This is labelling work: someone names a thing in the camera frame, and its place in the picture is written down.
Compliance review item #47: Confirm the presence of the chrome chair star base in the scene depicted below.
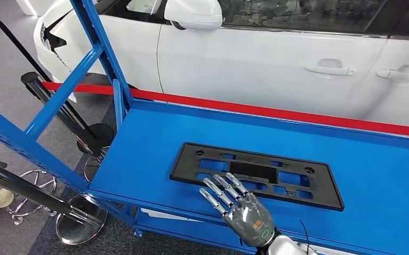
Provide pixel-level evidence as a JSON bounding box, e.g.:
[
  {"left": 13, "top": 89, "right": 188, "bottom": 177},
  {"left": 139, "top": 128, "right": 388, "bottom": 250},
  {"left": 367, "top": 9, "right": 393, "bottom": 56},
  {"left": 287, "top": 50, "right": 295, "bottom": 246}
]
[{"left": 6, "top": 169, "right": 58, "bottom": 226}]

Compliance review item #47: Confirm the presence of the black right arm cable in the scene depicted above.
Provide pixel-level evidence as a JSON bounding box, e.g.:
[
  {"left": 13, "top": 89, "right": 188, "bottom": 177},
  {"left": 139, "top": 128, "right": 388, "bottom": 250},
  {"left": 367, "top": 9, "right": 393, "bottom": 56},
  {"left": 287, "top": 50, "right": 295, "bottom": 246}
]
[{"left": 298, "top": 218, "right": 311, "bottom": 255}]

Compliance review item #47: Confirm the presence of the white plastic tray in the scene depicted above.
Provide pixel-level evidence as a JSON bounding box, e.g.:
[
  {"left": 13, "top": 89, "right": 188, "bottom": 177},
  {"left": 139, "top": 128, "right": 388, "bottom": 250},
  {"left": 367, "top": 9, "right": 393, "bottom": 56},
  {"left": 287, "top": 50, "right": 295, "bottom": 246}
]
[{"left": 140, "top": 207, "right": 205, "bottom": 224}]

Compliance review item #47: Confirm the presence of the red barrier belt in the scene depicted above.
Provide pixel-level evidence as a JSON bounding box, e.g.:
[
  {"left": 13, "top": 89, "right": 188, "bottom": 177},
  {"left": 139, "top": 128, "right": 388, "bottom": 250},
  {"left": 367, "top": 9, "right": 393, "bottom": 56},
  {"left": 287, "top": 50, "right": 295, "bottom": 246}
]
[{"left": 40, "top": 81, "right": 409, "bottom": 139}]

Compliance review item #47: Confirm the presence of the black plastic licence plate frame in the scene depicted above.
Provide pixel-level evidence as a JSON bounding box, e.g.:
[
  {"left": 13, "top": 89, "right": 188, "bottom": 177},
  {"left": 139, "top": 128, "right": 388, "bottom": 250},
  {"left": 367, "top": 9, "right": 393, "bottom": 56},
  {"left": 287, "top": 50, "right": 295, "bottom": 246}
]
[{"left": 169, "top": 142, "right": 345, "bottom": 212}]

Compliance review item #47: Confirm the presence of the white car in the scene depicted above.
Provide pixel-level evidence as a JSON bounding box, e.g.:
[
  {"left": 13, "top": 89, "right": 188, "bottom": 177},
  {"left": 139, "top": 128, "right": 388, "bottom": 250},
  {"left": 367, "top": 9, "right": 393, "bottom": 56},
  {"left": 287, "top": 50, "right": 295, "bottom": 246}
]
[{"left": 33, "top": 0, "right": 409, "bottom": 130}]

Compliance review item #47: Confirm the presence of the blue metal shelf rack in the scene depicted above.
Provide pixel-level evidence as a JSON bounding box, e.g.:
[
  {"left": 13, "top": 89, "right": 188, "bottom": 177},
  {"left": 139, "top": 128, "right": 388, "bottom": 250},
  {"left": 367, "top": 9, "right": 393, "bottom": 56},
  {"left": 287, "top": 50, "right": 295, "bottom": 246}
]
[{"left": 0, "top": 0, "right": 409, "bottom": 255}]

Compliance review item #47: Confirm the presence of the stanchion with chrome base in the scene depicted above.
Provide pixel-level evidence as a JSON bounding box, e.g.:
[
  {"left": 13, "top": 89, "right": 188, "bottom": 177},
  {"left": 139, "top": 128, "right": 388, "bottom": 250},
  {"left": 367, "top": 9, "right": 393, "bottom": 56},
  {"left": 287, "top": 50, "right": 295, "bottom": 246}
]
[
  {"left": 0, "top": 156, "right": 108, "bottom": 247},
  {"left": 21, "top": 72, "right": 112, "bottom": 183}
]

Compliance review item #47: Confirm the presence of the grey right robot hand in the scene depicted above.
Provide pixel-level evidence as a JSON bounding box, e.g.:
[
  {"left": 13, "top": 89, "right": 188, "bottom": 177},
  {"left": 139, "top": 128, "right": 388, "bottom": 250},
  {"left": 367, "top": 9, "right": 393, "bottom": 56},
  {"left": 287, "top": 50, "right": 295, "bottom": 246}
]
[{"left": 198, "top": 172, "right": 278, "bottom": 249}]

